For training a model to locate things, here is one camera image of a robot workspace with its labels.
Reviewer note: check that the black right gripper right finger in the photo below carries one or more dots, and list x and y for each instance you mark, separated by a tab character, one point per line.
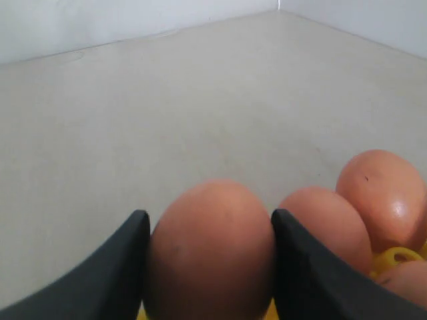
312	283

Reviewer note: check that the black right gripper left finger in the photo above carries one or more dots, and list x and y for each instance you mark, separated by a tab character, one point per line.
107	285

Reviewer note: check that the brown egg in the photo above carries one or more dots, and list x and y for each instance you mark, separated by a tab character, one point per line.
212	255
390	195
407	280
333	221

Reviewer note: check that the yellow plastic egg tray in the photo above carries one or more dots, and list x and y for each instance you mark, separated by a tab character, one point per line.
382	262

